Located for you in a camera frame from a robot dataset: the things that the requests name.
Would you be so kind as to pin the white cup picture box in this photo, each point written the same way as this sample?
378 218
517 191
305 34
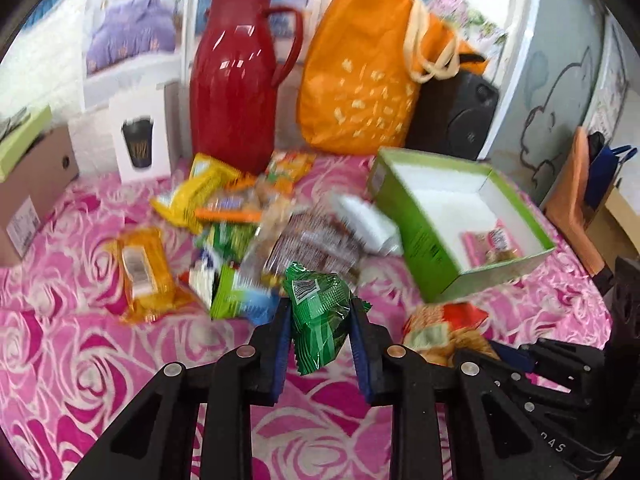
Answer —
140 135

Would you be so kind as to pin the thin orange snack stick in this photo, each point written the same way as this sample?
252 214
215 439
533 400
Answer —
225 214

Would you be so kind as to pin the pink rose blanket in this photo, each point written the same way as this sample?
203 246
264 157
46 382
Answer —
75 360

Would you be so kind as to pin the brown cardboard box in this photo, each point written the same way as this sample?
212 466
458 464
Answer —
35 195

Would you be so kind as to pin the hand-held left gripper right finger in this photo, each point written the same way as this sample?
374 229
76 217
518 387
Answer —
361 360

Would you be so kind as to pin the small green snack packet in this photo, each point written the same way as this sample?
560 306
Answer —
225 240

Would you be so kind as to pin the orange fabric bag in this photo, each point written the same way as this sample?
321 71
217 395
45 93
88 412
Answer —
360 75

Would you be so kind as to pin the black speaker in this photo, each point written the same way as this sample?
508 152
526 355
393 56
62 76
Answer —
460 120

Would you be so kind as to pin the red orange cracker packet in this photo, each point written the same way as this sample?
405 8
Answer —
440 335

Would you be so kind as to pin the orange brown pouch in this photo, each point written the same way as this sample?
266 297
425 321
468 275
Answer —
570 205

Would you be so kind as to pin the green cardboard box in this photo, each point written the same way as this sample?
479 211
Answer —
415 230

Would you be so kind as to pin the purple bedding picture package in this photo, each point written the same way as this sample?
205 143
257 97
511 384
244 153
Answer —
130 35

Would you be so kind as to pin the orange wafer packet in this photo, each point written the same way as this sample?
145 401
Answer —
150 285

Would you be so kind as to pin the pink snack packet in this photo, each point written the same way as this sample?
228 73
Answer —
492 242

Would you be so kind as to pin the orange green snack packet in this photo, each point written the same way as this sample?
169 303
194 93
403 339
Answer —
290 167

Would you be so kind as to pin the floral bedding picture package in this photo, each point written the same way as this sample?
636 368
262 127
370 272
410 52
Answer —
465 10

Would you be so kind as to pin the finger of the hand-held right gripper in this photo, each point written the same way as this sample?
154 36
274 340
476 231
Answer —
560 360
535 400

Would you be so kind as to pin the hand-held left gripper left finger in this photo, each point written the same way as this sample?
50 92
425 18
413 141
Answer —
281 350

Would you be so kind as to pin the green box lid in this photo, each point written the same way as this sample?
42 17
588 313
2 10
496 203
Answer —
25 145

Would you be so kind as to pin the white green snack packet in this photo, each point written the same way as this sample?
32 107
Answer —
204 280

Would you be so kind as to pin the blue bag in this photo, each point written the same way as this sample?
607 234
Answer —
602 175

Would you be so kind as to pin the red thermos jug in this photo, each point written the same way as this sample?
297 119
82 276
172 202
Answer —
235 100

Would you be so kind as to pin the dark green foil snack packet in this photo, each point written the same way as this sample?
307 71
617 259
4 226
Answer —
320 320

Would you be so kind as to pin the beige cardboard carton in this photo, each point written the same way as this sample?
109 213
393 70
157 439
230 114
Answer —
622 220

